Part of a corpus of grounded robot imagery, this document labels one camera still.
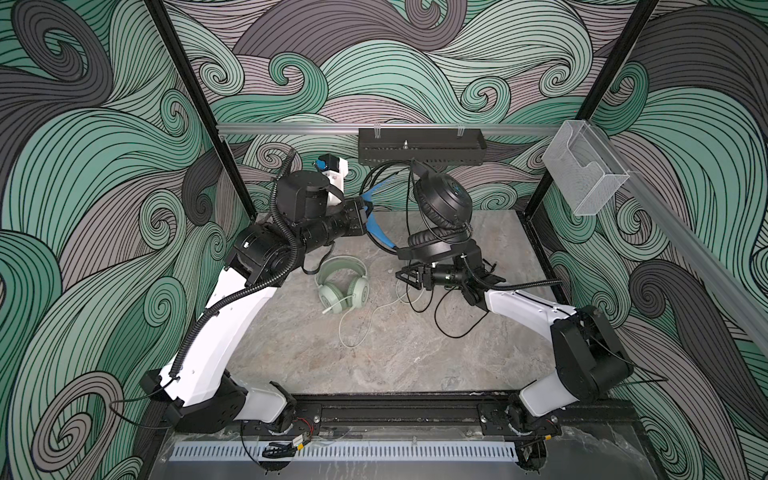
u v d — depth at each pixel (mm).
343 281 1005
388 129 933
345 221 493
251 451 695
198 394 361
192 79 825
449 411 757
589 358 438
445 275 728
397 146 947
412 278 774
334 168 493
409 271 750
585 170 794
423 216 441
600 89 840
